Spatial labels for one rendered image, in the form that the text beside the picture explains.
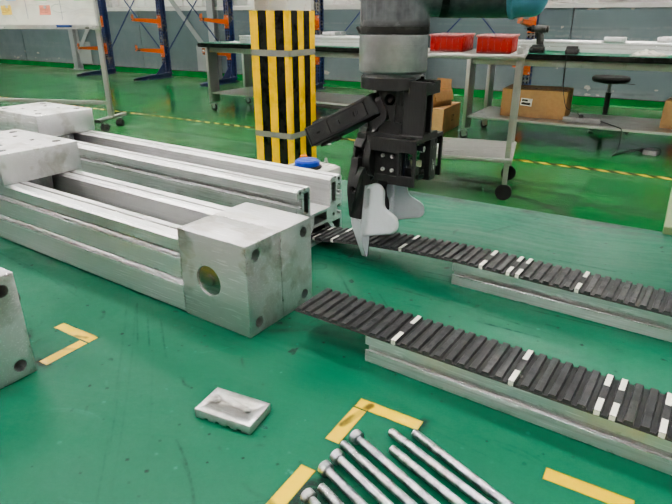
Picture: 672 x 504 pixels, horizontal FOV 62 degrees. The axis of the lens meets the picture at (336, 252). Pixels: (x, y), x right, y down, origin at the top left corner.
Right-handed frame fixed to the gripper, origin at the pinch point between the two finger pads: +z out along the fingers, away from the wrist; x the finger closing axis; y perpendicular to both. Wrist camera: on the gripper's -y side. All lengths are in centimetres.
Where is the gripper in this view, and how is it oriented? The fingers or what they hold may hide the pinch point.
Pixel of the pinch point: (372, 238)
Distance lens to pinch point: 71.6
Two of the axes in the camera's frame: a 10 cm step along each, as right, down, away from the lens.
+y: 8.3, 2.2, -5.2
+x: 5.6, -3.2, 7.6
